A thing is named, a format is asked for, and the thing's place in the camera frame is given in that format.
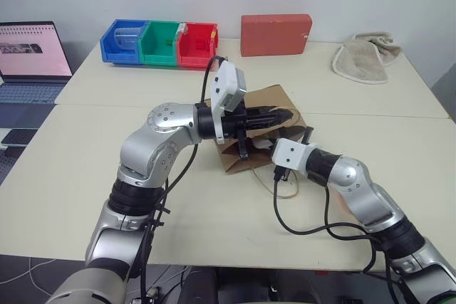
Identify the clear plastic cup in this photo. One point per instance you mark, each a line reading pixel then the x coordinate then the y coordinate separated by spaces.
pixel 126 37

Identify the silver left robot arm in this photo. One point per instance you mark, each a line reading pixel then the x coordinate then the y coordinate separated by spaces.
pixel 142 147

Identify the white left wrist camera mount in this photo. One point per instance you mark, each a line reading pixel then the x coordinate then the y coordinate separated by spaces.
pixel 224 85

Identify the beige folded towel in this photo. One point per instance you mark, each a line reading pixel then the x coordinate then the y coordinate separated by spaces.
pixel 363 60

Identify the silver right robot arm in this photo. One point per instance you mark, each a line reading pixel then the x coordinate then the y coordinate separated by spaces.
pixel 367 193

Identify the black smartphone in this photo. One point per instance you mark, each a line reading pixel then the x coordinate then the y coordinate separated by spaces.
pixel 19 136

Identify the open laptop with pink screen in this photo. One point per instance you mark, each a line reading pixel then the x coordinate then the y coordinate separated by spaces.
pixel 32 51

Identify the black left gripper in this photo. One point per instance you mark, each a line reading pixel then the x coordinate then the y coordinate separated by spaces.
pixel 236 122

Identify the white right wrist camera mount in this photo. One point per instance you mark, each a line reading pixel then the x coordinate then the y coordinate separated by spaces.
pixel 290 154

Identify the brown paper bag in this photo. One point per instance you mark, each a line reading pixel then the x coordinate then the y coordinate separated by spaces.
pixel 237 161

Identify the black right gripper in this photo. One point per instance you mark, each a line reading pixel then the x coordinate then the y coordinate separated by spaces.
pixel 307 135

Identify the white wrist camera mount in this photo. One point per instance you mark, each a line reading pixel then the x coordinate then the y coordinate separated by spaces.
pixel 224 85
pixel 290 154

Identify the red rectangular block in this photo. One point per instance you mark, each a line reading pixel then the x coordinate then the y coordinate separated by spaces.
pixel 274 35

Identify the blue plastic storage bin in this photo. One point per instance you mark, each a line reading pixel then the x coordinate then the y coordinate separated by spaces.
pixel 119 53

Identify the green plastic storage bin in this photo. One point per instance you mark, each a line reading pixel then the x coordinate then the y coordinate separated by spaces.
pixel 156 55

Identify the red plastic storage bin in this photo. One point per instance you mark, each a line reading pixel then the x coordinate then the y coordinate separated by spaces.
pixel 192 58

